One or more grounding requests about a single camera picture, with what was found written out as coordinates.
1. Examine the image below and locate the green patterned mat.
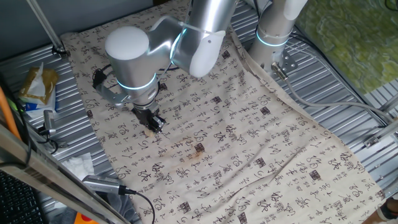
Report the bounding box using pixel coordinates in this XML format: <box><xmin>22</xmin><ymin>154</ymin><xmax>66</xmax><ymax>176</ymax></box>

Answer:
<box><xmin>294</xmin><ymin>0</ymin><xmax>398</xmax><ymax>96</ymax></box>

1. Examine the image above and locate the black depth camera cable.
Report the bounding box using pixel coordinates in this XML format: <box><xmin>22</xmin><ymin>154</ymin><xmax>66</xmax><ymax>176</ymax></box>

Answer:
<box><xmin>133</xmin><ymin>190</ymin><xmax>156</xmax><ymax>224</ymax></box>

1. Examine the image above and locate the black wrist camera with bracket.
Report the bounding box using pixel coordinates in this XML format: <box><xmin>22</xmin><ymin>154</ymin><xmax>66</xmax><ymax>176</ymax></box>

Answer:
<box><xmin>92</xmin><ymin>67</ymin><xmax>131</xmax><ymax>108</ymax></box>

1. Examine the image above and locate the person's sandalled foot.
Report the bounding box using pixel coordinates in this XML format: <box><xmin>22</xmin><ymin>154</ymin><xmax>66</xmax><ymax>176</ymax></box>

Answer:
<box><xmin>362</xmin><ymin>196</ymin><xmax>398</xmax><ymax>224</ymax></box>

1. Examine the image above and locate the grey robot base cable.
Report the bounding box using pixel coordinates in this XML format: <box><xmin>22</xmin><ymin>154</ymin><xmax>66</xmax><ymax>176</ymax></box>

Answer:
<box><xmin>270</xmin><ymin>61</ymin><xmax>397</xmax><ymax>124</ymax></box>

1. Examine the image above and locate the crumpled white tissue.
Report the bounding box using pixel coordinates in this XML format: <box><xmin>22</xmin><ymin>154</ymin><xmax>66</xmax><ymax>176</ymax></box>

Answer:
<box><xmin>61</xmin><ymin>152</ymin><xmax>96</xmax><ymax>181</ymax></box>

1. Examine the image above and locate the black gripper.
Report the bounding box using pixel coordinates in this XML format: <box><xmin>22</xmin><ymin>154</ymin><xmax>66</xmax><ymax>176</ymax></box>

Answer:
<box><xmin>131</xmin><ymin>104</ymin><xmax>167</xmax><ymax>134</ymax></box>

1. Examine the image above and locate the silver depth camera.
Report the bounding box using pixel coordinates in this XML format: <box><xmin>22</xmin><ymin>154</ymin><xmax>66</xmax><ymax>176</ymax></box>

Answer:
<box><xmin>82</xmin><ymin>174</ymin><xmax>137</xmax><ymax>196</ymax></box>

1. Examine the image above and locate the aluminium frame rail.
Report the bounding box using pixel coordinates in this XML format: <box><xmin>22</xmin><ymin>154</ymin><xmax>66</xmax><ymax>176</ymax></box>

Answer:
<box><xmin>363</xmin><ymin>93</ymin><xmax>398</xmax><ymax>147</ymax></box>

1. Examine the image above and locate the small camera on clamp stand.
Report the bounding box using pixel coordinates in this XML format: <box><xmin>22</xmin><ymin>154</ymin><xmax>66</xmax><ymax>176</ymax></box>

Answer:
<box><xmin>39</xmin><ymin>109</ymin><xmax>68</xmax><ymax>149</ymax></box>

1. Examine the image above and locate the black keyboard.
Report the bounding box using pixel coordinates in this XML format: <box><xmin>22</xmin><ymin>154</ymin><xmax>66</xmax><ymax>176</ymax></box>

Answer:
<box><xmin>0</xmin><ymin>169</ymin><xmax>47</xmax><ymax>224</ymax></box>

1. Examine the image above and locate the beige calligraphy print tablecloth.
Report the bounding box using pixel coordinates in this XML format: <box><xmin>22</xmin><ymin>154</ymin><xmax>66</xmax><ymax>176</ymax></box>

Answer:
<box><xmin>60</xmin><ymin>0</ymin><xmax>386</xmax><ymax>224</ymax></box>

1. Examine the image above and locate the aluminium corner post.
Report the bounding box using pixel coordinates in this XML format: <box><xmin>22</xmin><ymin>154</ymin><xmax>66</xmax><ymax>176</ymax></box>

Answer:
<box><xmin>26</xmin><ymin>0</ymin><xmax>70</xmax><ymax>57</ymax></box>

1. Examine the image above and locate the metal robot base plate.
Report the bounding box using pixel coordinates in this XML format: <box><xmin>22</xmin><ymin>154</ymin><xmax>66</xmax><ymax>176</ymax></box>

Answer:
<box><xmin>262</xmin><ymin>49</ymin><xmax>299</xmax><ymax>78</ymax></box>

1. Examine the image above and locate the orange pole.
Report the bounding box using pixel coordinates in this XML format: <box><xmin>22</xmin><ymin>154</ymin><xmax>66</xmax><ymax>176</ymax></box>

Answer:
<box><xmin>0</xmin><ymin>85</ymin><xmax>21</xmax><ymax>141</ymax></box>

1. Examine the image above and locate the small metal corner bracket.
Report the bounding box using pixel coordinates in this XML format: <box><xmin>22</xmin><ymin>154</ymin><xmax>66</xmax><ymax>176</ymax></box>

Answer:
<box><xmin>363</xmin><ymin>135</ymin><xmax>381</xmax><ymax>149</ymax></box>

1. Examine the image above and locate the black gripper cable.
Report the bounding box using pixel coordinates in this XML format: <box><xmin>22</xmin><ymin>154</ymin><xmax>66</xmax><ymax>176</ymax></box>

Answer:
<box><xmin>157</xmin><ymin>65</ymin><xmax>180</xmax><ymax>75</ymax></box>

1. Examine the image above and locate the aluminium profile bar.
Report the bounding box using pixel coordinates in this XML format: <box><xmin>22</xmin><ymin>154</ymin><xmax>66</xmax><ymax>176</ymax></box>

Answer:
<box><xmin>0</xmin><ymin>124</ymin><xmax>131</xmax><ymax>224</ymax></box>

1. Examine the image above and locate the orange emergency stop button box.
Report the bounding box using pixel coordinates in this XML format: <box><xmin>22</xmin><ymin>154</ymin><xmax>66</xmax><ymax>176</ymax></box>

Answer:
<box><xmin>73</xmin><ymin>212</ymin><xmax>100</xmax><ymax>224</ymax></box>

